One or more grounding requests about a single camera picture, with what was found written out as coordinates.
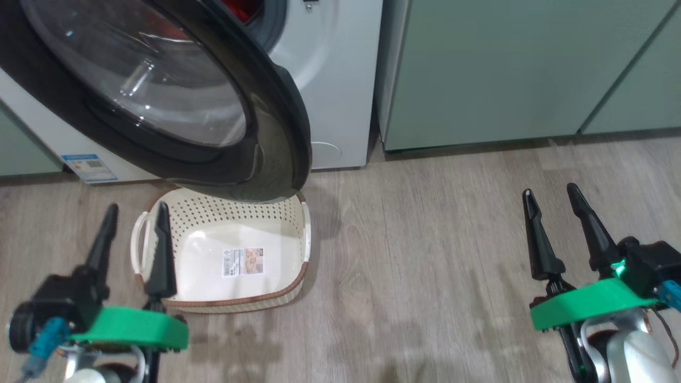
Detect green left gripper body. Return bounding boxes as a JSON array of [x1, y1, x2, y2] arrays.
[[68, 298, 190, 353]]

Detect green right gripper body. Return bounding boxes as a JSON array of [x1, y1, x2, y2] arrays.
[[529, 277, 660, 332]]

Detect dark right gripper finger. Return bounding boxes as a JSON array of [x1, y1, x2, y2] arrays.
[[522, 189, 567, 282], [566, 182, 622, 280]]

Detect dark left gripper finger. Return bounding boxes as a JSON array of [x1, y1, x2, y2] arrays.
[[144, 201, 178, 301], [85, 203, 120, 293]]

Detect black glass washing machine door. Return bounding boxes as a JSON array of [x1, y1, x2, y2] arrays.
[[0, 0, 313, 203]]

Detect red white basketball jersey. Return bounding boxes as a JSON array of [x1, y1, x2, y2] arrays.
[[221, 0, 267, 23]]

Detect cream plastic laundry basket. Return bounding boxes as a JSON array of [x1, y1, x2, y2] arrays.
[[130, 186, 312, 314]]

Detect printed basket product label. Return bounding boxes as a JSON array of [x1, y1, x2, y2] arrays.
[[222, 247, 265, 277]]

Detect white washing machine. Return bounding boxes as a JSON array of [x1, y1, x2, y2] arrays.
[[0, 0, 384, 185]]

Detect grey rubber door gasket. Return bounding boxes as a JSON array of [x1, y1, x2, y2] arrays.
[[242, 0, 289, 54]]

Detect blue white energy label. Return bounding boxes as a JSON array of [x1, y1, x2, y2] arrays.
[[60, 153, 119, 185]]

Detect pale green cabinet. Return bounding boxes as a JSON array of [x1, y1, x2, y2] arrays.
[[0, 101, 64, 179], [375, 0, 681, 155], [579, 11, 681, 136]]

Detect black cable teal connector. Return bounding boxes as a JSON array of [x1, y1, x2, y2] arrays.
[[657, 281, 681, 313], [19, 318, 72, 383]]

